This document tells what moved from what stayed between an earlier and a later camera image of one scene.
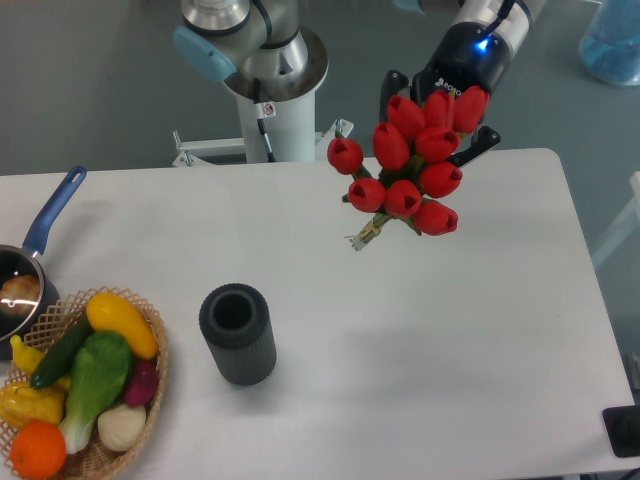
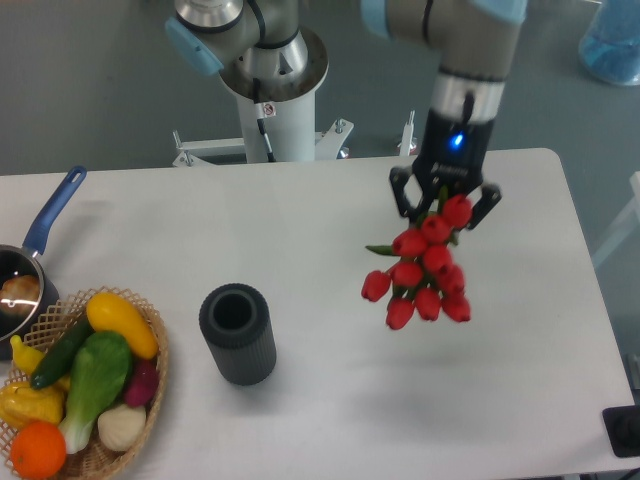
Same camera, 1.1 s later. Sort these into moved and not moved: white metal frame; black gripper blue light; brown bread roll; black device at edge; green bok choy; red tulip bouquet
Moved: red tulip bouquet; black gripper blue light
Not moved: green bok choy; black device at edge; white metal frame; brown bread roll
